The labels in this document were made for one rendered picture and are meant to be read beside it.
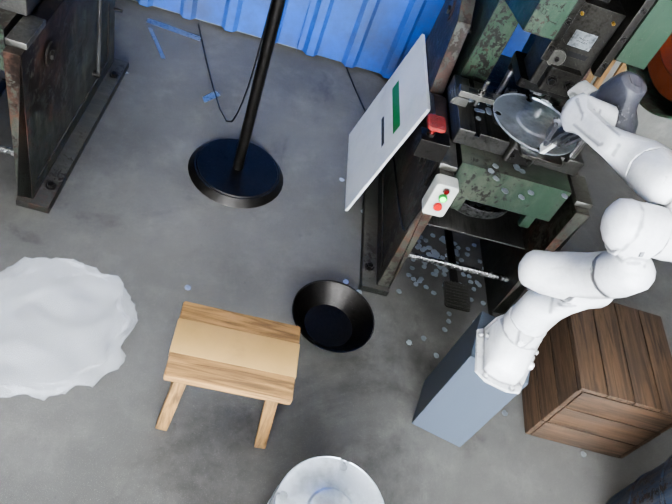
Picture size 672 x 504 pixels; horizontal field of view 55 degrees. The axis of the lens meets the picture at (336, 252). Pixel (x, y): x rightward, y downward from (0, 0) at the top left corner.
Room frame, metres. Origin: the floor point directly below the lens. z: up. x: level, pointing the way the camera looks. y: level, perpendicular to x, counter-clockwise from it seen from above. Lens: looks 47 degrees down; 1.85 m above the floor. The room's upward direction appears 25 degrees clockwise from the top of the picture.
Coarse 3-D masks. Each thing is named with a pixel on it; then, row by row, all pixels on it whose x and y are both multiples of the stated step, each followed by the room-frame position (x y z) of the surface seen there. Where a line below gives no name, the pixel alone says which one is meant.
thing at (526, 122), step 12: (504, 96) 1.95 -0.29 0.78; (516, 96) 1.98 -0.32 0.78; (504, 108) 1.88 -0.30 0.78; (516, 108) 1.91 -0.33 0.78; (528, 108) 1.94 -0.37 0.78; (540, 108) 1.97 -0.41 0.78; (552, 108) 2.00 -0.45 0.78; (504, 120) 1.81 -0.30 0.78; (516, 120) 1.84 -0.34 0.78; (528, 120) 1.86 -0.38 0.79; (540, 120) 1.89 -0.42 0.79; (552, 120) 1.94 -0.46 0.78; (516, 132) 1.78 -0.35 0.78; (528, 132) 1.81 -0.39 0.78; (540, 132) 1.83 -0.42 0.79; (528, 144) 1.74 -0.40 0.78; (540, 144) 1.77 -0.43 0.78
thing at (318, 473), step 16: (304, 464) 0.74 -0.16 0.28; (320, 464) 0.76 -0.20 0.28; (336, 464) 0.78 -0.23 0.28; (352, 464) 0.80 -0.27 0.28; (288, 480) 0.69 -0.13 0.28; (304, 480) 0.71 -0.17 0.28; (320, 480) 0.72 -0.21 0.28; (336, 480) 0.74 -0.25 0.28; (352, 480) 0.76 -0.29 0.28; (368, 480) 0.78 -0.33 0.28; (288, 496) 0.65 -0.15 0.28; (304, 496) 0.67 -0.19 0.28; (320, 496) 0.68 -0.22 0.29; (336, 496) 0.70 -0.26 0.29; (352, 496) 0.72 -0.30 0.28; (368, 496) 0.74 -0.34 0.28
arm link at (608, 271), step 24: (624, 216) 1.10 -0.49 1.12; (648, 216) 1.12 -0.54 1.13; (624, 240) 1.08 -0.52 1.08; (648, 240) 1.09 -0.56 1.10; (600, 264) 1.12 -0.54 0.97; (624, 264) 1.09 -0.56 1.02; (648, 264) 1.10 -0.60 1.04; (600, 288) 1.09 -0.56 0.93; (624, 288) 1.06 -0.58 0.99; (648, 288) 1.08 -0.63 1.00
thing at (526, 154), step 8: (512, 144) 1.81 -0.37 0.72; (520, 144) 1.73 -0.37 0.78; (512, 152) 1.81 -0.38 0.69; (520, 152) 1.70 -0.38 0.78; (528, 152) 1.71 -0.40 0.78; (536, 152) 1.73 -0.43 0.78; (504, 160) 1.81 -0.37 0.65; (512, 160) 1.81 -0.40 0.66; (520, 160) 1.82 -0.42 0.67; (528, 160) 1.82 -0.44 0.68; (536, 160) 1.70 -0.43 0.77; (544, 160) 1.71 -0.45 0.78; (552, 160) 1.72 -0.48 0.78; (560, 160) 1.74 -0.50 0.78
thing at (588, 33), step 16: (592, 0) 1.93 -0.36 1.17; (608, 0) 1.96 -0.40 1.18; (576, 16) 1.90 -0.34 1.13; (592, 16) 1.91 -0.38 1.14; (608, 16) 1.92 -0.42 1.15; (624, 16) 1.93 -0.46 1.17; (576, 32) 1.90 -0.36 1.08; (592, 32) 1.91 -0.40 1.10; (608, 32) 1.93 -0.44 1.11; (560, 48) 1.90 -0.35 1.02; (576, 48) 1.91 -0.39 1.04; (592, 48) 1.92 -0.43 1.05; (528, 64) 1.96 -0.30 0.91; (544, 64) 1.89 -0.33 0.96; (560, 64) 1.89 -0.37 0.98; (576, 64) 1.92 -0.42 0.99; (592, 64) 1.93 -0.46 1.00; (544, 80) 1.87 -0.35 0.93; (560, 80) 1.88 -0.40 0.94; (576, 80) 1.89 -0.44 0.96
